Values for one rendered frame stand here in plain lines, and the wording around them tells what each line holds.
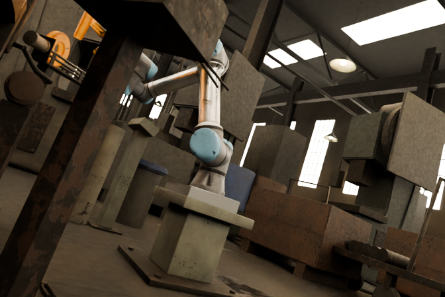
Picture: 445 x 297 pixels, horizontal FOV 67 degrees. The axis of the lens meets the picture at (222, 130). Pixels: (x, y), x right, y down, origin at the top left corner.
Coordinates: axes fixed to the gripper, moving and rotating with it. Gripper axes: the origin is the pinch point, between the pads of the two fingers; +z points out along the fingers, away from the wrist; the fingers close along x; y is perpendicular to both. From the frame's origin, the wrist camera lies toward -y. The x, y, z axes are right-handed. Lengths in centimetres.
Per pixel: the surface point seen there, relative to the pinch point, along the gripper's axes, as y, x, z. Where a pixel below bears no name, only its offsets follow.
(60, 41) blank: -11.2, -13.2, 1.7
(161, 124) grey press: 85, -329, -146
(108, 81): -38, 79, -17
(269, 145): 181, -309, -318
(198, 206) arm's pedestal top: -39, 39, -71
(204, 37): -19, 86, -24
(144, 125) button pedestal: -12, -28, -53
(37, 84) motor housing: -34.7, 5.5, -4.8
